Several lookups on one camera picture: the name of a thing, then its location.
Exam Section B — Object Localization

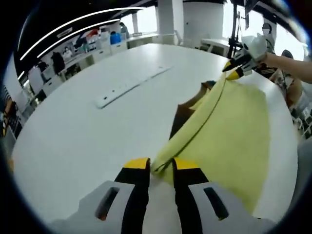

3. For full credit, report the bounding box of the black and yellow-green garment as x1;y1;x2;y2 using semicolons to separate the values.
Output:
150;79;273;215

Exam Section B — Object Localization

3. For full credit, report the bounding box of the black monitor stand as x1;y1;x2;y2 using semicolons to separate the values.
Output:
228;0;245;59

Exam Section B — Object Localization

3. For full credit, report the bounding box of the white desk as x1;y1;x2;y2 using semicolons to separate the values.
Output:
201;38;232;57

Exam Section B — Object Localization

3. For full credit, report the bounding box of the long ceiling light strip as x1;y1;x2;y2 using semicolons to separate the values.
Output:
36;19;121;59
19;7;145;61

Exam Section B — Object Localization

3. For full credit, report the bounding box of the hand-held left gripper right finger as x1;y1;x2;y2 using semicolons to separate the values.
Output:
172;157;254;234

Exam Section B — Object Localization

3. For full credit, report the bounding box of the white power strip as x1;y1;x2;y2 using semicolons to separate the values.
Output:
94;65;174;109

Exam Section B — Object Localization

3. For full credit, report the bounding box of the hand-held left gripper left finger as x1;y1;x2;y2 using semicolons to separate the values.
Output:
78;157;151;234

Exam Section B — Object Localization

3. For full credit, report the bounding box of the white office chair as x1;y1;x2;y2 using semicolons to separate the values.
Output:
174;30;186;46

